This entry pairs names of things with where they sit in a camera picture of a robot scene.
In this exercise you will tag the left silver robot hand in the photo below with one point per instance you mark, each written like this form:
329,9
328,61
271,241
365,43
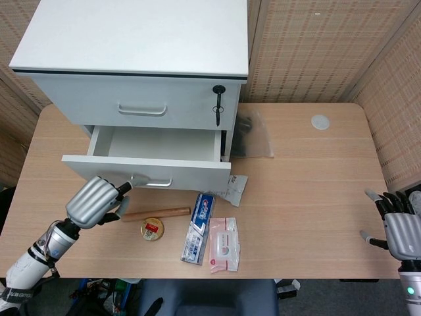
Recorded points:
92,204

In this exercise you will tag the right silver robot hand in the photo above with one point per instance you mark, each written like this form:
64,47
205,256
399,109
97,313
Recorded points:
403,233

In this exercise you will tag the shallow white drawer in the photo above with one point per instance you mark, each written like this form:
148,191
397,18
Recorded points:
197,174

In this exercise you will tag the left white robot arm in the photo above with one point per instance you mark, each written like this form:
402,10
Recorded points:
33,263

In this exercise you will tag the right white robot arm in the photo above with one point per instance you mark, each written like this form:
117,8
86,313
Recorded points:
411,289

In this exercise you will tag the tall white lockable drawer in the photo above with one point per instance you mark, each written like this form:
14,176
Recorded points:
82,98

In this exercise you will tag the black key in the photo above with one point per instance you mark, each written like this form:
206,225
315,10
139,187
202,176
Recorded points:
217,105

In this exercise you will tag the white three-drawer cabinet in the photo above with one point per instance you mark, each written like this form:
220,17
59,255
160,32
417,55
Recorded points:
131,33

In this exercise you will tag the round gold tin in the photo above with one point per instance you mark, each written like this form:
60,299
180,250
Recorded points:
153,228

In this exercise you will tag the wooden rolling pin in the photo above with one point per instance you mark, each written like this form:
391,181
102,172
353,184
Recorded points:
158,213

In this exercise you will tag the blue white toothpaste box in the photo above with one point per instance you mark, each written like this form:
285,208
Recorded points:
197,230

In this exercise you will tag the pink wet wipes pack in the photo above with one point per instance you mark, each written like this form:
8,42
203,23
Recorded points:
224,243

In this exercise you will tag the blue office chair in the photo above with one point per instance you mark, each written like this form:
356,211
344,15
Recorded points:
210,296

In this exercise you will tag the clear plastic zip bag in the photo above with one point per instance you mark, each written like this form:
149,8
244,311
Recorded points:
260,138

